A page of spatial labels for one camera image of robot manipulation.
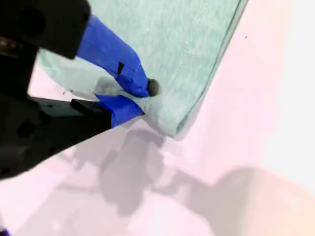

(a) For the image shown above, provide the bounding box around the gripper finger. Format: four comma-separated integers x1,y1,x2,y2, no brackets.
4,0,161,97
68,94,146,149

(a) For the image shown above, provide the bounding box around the pale green T-shirt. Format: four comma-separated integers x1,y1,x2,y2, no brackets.
38,0,249,139

